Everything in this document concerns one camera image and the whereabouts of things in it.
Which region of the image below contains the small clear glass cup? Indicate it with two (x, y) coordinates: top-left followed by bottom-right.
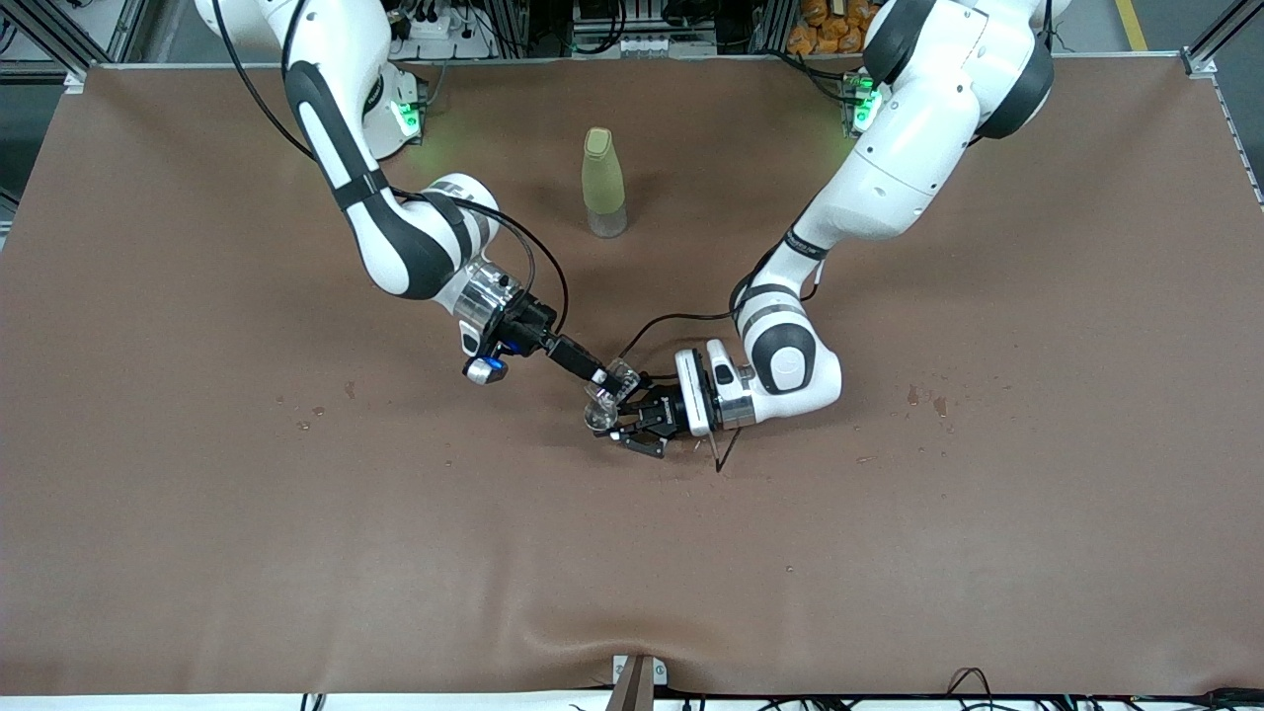
(591, 357), (641, 408)

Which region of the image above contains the brown table mat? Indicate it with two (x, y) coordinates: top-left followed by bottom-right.
(0, 54), (1264, 697)

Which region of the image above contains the yellow-green capped bottle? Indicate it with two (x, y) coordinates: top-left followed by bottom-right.
(581, 126), (629, 239)

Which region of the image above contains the metal table edge clamp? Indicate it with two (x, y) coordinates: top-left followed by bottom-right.
(607, 655), (669, 711)

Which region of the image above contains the white power strip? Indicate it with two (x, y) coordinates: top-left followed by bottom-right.
(395, 10), (467, 42)

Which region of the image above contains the black equipment box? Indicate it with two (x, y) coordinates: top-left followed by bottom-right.
(571, 0), (720, 45)

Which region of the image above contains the orange packets pile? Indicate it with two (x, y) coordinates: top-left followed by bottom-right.
(787, 0), (890, 55)

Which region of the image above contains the aluminium frame post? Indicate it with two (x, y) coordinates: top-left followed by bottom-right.
(1182, 0), (1264, 78)
(0, 0), (149, 92)

